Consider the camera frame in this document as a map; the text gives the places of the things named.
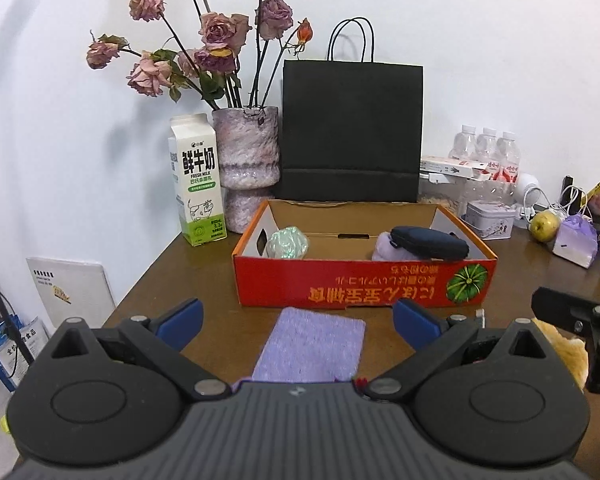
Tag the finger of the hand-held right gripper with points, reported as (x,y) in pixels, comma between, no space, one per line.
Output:
(560,307)

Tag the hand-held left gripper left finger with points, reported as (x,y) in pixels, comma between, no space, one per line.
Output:
(182,320)

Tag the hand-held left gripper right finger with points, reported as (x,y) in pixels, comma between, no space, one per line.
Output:
(415,327)

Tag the yellow plush toy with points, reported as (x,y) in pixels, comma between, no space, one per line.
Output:
(570,360)

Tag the red cardboard box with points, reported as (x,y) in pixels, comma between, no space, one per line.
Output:
(380,285)

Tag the purple fluffy headband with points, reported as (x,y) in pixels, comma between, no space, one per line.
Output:
(382,251)

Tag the dark blue zip case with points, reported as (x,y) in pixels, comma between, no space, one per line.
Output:
(430,242)

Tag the iridescent plastic bag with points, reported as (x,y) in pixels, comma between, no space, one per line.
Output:
(286,243)

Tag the purple tissue pack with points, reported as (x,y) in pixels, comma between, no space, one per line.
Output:
(575,242)

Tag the green apple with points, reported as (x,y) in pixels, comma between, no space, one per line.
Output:
(546,226)

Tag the pale metal tin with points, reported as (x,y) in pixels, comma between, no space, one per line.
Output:
(490,220)

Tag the white leaning board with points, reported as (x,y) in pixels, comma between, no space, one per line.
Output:
(72,290)

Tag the green and white milk carton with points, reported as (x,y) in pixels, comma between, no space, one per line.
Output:
(197,185)

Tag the flat white carton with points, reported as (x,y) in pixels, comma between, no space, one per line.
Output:
(452,166)

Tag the blue printed packets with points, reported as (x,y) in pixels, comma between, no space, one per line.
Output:
(10,350)

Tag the black light stand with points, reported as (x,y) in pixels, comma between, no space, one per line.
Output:
(5,305)

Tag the black paper bag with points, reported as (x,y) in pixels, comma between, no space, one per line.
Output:
(352,135)

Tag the small yellow-green object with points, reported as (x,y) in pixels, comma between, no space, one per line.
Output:
(4,423)

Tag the dried pink rose bouquet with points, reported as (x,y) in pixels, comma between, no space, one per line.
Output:
(220,30)

